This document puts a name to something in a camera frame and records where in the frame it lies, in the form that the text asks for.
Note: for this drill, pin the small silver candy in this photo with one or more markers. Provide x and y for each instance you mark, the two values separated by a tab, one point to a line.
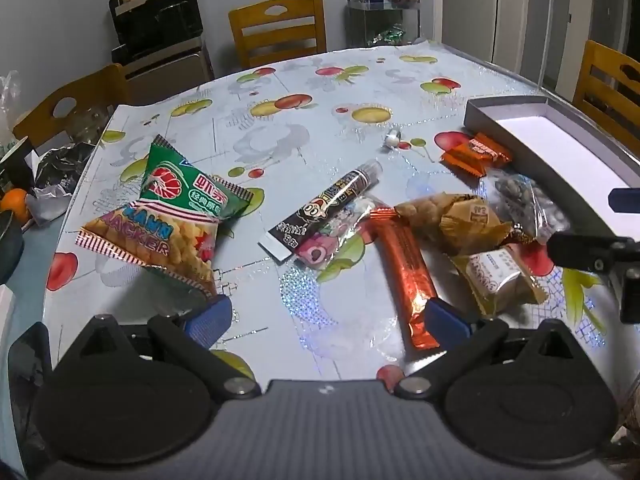
392	140

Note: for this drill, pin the wooden chair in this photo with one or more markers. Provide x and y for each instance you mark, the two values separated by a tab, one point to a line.
605	90
75	105
277	30

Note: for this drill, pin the fruit print tablecloth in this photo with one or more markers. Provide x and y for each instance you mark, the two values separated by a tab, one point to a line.
310	130

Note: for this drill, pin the black paper box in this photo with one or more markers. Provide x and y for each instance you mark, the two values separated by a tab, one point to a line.
15	167

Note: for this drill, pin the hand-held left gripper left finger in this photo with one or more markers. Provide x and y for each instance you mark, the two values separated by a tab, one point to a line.
207	322

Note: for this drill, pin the orange fruit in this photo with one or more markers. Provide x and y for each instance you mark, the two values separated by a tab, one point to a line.
15	205

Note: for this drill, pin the brown pastry packet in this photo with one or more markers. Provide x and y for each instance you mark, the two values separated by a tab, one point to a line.
450	220

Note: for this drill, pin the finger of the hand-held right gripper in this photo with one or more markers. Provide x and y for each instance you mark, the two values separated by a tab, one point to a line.
625	198
580	250

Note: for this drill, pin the clear plastic bag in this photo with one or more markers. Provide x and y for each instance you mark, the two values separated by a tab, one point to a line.
10	105

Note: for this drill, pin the clear pink cartoon packet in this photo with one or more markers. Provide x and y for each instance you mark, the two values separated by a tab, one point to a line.
330	240

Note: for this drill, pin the orange foil snack bar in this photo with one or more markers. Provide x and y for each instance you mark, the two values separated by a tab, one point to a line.
405	270

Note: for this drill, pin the metal trolley rack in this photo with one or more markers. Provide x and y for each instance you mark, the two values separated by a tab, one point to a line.
385	15

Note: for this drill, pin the beige pastry packet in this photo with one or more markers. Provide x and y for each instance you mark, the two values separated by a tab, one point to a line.
500	280

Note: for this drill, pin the clear bag of seeds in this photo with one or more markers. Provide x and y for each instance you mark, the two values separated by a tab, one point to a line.
525	200

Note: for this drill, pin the black candy tube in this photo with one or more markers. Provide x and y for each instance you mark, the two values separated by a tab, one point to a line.
330	200

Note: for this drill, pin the crumpled dark foil bag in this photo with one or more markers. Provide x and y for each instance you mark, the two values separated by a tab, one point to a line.
62	170

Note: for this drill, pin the brown gold candy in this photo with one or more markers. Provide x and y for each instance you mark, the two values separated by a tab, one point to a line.
525	236

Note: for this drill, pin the black grey water dispenser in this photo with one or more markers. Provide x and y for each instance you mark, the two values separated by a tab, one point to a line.
160	30

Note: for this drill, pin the green shrimp cracker bag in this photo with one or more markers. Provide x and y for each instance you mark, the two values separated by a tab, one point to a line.
170	220

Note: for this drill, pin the orange snack packet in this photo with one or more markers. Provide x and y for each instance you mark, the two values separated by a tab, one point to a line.
475	155

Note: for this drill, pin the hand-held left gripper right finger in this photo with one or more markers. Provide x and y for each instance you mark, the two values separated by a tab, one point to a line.
447	325

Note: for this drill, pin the green candy bag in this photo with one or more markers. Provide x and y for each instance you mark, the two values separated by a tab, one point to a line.
387	35

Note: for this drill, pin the white door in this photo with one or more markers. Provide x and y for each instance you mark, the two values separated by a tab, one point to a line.
550	20

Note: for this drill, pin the dark bowl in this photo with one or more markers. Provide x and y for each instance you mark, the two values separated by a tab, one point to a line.
10	250

